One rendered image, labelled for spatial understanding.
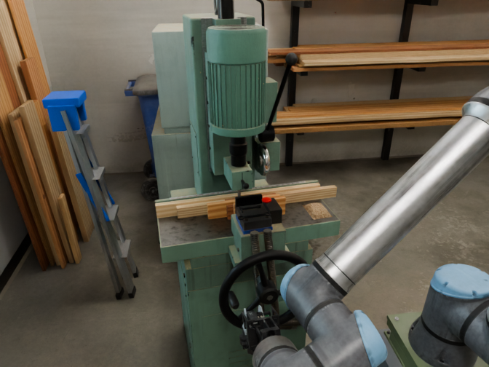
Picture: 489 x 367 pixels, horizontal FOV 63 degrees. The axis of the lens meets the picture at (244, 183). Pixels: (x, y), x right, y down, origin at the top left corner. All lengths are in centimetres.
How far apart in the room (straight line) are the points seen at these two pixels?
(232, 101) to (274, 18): 251
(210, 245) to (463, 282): 72
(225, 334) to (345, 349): 87
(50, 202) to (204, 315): 148
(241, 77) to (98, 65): 264
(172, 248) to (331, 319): 65
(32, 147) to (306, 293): 201
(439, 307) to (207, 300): 71
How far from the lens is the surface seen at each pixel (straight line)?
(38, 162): 257
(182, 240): 128
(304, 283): 81
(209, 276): 135
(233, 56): 116
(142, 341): 224
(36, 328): 250
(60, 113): 203
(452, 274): 127
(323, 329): 75
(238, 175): 131
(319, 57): 331
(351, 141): 414
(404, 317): 148
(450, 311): 125
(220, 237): 128
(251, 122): 122
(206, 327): 150
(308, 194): 148
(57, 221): 272
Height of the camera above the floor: 162
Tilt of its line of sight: 27 degrees down
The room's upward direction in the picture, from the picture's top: 1 degrees counter-clockwise
